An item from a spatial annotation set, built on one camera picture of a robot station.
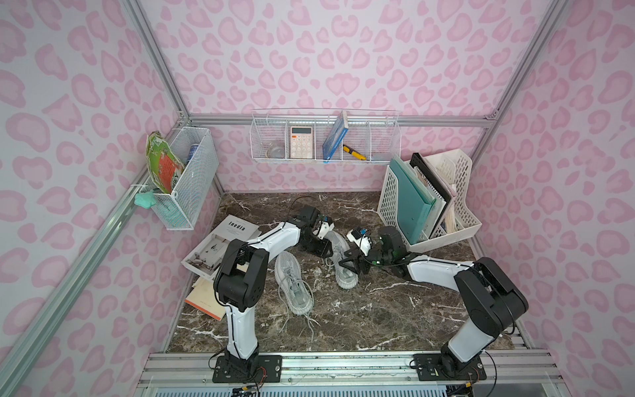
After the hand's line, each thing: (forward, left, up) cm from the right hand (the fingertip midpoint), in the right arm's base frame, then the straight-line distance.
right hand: (343, 258), depth 86 cm
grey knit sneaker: (-5, -1, -6) cm, 8 cm away
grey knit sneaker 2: (-11, +16, -5) cm, 20 cm away
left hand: (+7, +6, -4) cm, 11 cm away
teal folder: (+11, -23, +18) cm, 31 cm away
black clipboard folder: (+28, -27, +19) cm, 44 cm away
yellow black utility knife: (+38, -5, +16) cm, 41 cm away
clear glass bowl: (+34, +26, +19) cm, 47 cm away
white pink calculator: (+38, +16, +21) cm, 46 cm away
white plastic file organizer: (+23, -52, -10) cm, 58 cm away
